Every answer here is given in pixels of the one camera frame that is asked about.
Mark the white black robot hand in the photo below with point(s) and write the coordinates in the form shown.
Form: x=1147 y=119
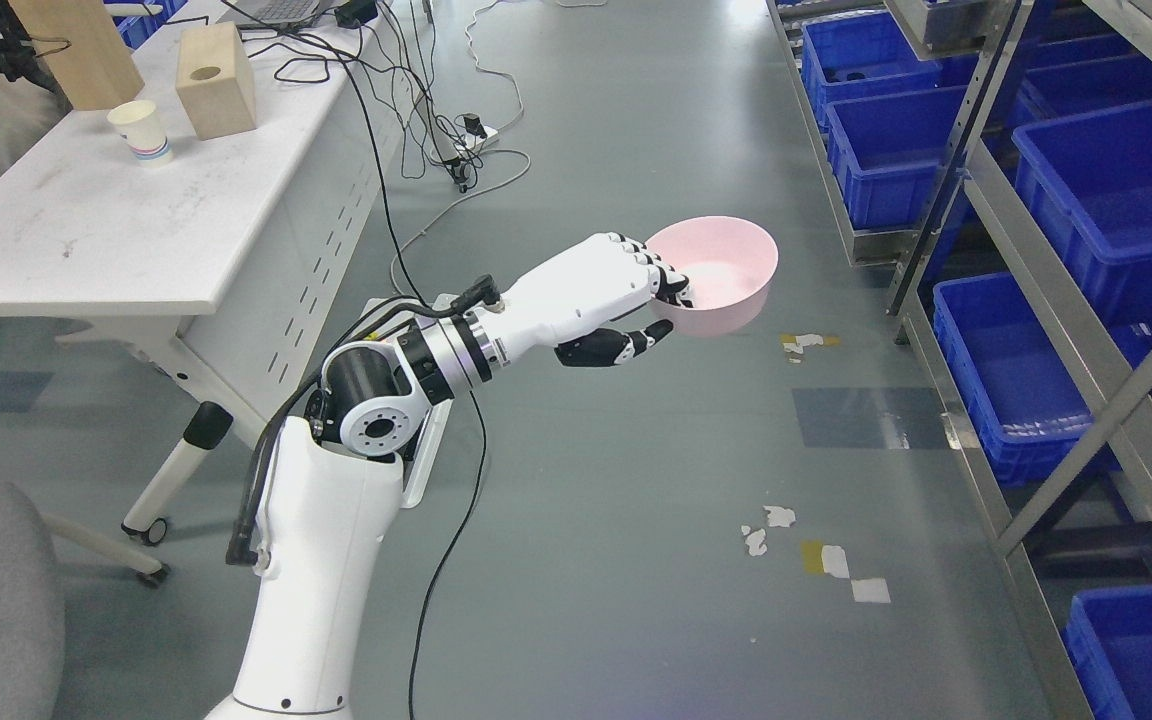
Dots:
x=566 y=303

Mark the pink ikea bowl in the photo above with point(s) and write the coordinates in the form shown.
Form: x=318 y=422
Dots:
x=730 y=263

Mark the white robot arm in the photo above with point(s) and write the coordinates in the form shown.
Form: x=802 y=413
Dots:
x=327 y=484

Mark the steel storage shelf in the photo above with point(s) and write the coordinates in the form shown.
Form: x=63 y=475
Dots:
x=1118 y=395

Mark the white power strip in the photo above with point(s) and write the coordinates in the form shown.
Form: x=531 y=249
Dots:
x=466 y=138

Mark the white table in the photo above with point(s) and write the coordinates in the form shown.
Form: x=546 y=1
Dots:
x=220 y=267

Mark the wooden block with hole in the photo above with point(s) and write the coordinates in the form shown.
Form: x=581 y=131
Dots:
x=214 y=81

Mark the paper cup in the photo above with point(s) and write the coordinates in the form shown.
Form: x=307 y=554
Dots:
x=139 y=124

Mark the tall wooden block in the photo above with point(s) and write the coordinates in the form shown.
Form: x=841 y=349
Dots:
x=80 y=45

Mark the grey office chair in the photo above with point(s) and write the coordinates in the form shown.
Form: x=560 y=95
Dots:
x=32 y=606

